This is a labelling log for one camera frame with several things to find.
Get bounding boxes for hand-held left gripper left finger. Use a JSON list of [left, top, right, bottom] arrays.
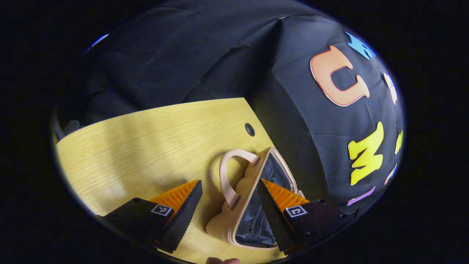
[[97, 180, 203, 253]]

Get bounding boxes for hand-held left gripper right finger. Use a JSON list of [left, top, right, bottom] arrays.
[[256, 179, 359, 253]]

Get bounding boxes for beige suitcase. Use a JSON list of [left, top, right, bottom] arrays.
[[205, 147, 305, 250]]

